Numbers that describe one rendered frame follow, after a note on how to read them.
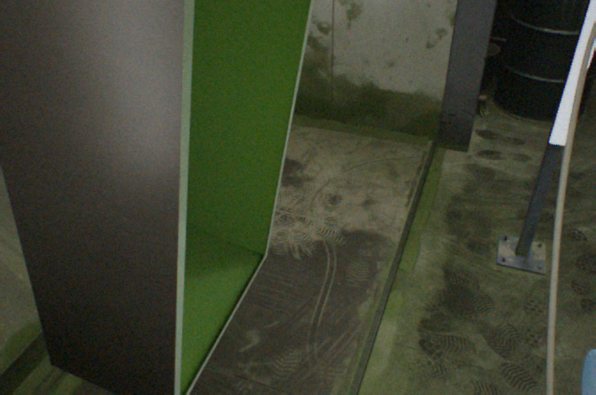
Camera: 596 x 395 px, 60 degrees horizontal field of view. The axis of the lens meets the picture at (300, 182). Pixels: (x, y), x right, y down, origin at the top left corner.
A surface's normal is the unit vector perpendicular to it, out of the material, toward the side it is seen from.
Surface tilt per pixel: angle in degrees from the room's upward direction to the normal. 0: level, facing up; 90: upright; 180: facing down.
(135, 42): 90
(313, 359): 0
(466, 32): 90
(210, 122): 90
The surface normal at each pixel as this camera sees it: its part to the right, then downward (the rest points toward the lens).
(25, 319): 0.77, -0.29
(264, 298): -0.03, -0.81
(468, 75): -0.36, 0.55
